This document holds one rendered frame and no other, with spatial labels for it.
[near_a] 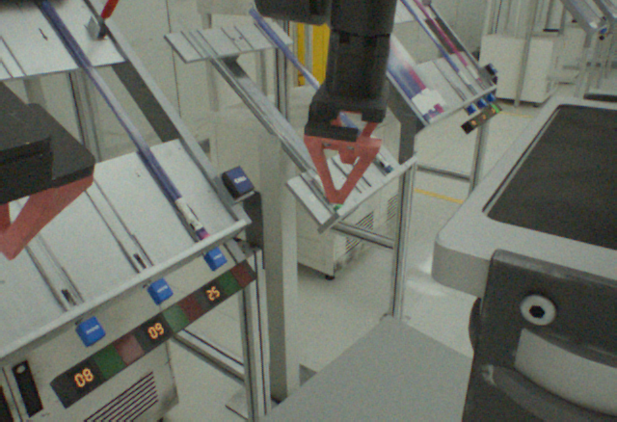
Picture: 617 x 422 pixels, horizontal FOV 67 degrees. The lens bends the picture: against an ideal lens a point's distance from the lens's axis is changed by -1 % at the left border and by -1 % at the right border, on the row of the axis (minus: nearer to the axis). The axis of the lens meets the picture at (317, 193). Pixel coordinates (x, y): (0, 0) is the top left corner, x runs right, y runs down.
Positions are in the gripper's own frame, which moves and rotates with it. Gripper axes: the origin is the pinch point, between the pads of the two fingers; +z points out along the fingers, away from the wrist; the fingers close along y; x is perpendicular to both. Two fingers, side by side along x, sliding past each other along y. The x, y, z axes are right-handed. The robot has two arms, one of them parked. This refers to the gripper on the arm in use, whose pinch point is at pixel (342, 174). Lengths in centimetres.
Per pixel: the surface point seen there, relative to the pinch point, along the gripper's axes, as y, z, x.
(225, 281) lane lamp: -14.4, 29.6, -18.2
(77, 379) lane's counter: 8.8, 29.7, -29.4
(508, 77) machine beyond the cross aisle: -438, 79, 116
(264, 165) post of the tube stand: -49, 24, -21
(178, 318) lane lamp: -5.0, 30.1, -22.1
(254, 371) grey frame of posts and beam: -24, 61, -16
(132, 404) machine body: -25, 82, -46
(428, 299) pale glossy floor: -103, 96, 31
